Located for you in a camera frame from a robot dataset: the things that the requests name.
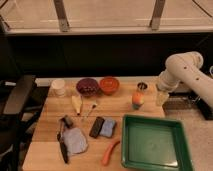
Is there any blue sponge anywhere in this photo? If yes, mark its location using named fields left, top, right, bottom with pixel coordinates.
left=100, top=119, right=116, bottom=138

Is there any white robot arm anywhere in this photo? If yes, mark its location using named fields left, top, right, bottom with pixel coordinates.
left=156, top=51, right=213, bottom=108

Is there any small metal cup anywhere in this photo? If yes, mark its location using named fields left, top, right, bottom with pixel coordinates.
left=137, top=82, right=148, bottom=92

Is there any orange green toy cup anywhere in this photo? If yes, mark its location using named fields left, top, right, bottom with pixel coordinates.
left=132, top=91, right=144, bottom=110

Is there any white paper cup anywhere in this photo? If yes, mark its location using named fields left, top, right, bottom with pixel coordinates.
left=51, top=79, right=66, bottom=97

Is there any green plastic tray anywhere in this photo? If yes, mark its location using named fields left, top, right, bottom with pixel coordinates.
left=121, top=115, right=194, bottom=171

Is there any orange red bowl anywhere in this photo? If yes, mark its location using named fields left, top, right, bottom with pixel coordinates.
left=99, top=76, right=119, bottom=95

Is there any small wooden spoon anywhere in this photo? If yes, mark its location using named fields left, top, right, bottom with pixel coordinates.
left=82, top=102, right=98, bottom=121

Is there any black rectangular block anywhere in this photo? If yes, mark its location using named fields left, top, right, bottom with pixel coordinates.
left=89, top=117, right=104, bottom=138

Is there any dark purple bowl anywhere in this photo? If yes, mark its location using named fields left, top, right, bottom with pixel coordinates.
left=76, top=78, right=99, bottom=97

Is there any cream banana toy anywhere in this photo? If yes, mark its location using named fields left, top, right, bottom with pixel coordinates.
left=71, top=96, right=82, bottom=115

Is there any orange carrot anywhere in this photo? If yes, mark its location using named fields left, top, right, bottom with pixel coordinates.
left=101, top=139, right=120, bottom=166

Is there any grey blue cloth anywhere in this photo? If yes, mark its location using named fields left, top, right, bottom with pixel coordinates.
left=63, top=127, right=88, bottom=156

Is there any black office chair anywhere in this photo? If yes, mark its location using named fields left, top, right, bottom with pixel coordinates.
left=0, top=75, right=42, bottom=171

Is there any black handled knife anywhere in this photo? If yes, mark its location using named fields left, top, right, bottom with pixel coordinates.
left=57, top=122, right=69, bottom=164

